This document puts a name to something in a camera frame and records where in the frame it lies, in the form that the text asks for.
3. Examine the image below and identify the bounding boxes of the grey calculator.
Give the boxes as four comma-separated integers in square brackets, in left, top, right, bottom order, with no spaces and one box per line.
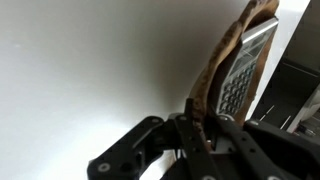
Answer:
[208,17,278,116]

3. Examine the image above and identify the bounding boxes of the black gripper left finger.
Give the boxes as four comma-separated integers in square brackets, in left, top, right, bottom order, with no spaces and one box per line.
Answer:
[173,98,222,180]

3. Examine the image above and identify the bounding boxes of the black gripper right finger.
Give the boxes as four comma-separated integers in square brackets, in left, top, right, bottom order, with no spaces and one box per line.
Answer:
[213,115,296,180]

